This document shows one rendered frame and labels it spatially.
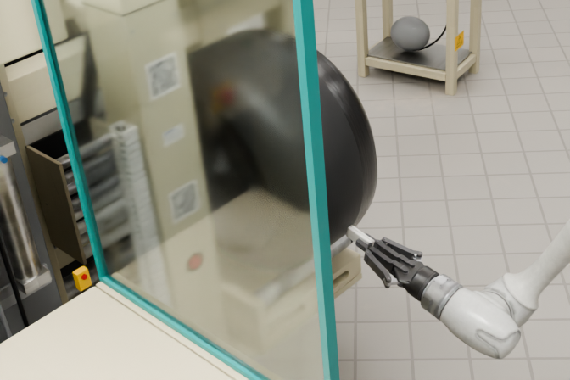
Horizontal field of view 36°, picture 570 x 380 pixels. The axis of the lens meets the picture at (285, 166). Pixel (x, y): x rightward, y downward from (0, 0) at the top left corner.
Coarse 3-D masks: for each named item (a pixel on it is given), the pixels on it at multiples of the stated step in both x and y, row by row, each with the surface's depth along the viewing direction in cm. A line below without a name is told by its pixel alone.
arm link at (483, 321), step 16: (464, 288) 187; (448, 304) 185; (464, 304) 183; (480, 304) 183; (496, 304) 185; (448, 320) 185; (464, 320) 182; (480, 320) 181; (496, 320) 180; (512, 320) 182; (464, 336) 183; (480, 336) 180; (496, 336) 179; (512, 336) 180; (480, 352) 183; (496, 352) 180
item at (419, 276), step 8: (416, 264) 195; (400, 272) 193; (408, 272) 193; (416, 272) 190; (424, 272) 190; (432, 272) 190; (400, 280) 191; (408, 280) 191; (416, 280) 190; (424, 280) 189; (408, 288) 191; (416, 288) 189; (424, 288) 189; (416, 296) 190
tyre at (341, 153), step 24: (336, 72) 193; (336, 96) 189; (336, 120) 188; (360, 120) 192; (336, 144) 187; (360, 144) 191; (336, 168) 187; (360, 168) 193; (336, 192) 188; (360, 192) 195; (336, 216) 192; (360, 216) 203; (336, 240) 204
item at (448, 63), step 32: (384, 0) 507; (448, 0) 450; (480, 0) 476; (384, 32) 518; (416, 32) 483; (448, 32) 459; (480, 32) 487; (384, 64) 492; (416, 64) 483; (448, 64) 468
